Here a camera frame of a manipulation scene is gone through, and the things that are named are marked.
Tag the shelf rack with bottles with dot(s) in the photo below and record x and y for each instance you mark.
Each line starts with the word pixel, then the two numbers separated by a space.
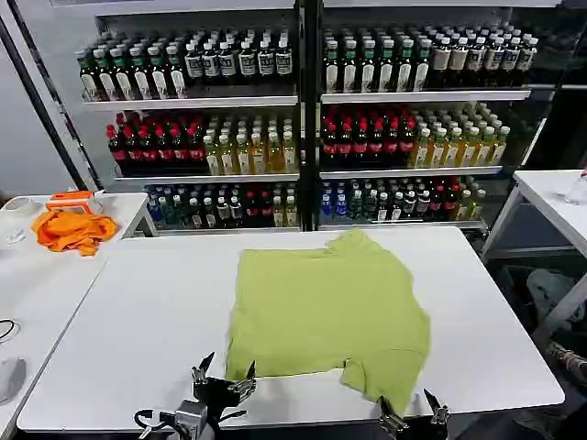
pixel 413 128

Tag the orange cloth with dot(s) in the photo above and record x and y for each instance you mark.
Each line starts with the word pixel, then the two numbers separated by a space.
pixel 73 231

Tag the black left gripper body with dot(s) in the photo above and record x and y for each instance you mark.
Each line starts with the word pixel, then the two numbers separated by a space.
pixel 216 398

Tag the clear plastic bottle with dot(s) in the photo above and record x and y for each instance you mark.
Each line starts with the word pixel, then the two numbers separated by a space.
pixel 577 188

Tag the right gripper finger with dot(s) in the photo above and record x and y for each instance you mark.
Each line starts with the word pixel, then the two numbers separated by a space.
pixel 390 416
pixel 436 407

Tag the black slanted pole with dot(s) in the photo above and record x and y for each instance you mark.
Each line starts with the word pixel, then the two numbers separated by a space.
pixel 50 101

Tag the black upright stand pole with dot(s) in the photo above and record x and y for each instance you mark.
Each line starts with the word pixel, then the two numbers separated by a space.
pixel 308 114

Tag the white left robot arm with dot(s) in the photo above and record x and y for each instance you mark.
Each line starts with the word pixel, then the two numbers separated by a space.
pixel 190 424

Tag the white side table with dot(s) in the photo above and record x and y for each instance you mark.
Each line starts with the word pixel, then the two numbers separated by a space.
pixel 50 279

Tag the white table with grey legs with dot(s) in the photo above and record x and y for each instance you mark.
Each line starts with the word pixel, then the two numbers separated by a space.
pixel 550 206

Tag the orange and white box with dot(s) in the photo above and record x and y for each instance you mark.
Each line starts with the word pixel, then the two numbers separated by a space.
pixel 71 201

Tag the small clear plastic piece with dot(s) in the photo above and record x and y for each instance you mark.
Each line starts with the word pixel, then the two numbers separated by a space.
pixel 16 236

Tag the grey bag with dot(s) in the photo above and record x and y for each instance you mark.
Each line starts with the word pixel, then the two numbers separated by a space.
pixel 552 293

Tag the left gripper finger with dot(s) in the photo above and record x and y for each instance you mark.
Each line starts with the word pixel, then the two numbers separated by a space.
pixel 244 381
pixel 202 370

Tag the grey flat pad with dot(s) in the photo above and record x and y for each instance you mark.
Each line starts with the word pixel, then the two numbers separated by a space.
pixel 10 379

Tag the light green shirt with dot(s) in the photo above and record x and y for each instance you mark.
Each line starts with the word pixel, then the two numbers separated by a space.
pixel 328 316

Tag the patterned dark bundle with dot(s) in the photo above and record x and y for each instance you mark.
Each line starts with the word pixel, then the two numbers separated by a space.
pixel 568 361

